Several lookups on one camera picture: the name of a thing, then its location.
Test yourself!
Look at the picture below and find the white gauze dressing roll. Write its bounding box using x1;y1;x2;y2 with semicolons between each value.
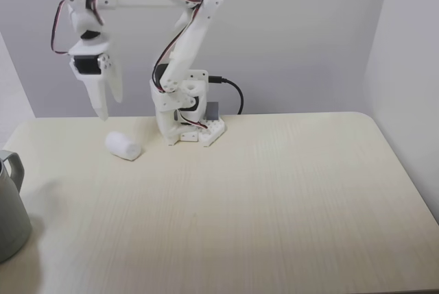
105;131;143;162

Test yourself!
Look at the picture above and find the grey-green metal cup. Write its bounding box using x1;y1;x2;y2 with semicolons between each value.
0;151;34;264

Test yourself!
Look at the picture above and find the grey table clamp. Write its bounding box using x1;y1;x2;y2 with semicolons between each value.
205;101;221;121

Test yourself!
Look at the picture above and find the black usb cable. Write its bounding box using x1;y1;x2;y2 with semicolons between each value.
209;75;244;116

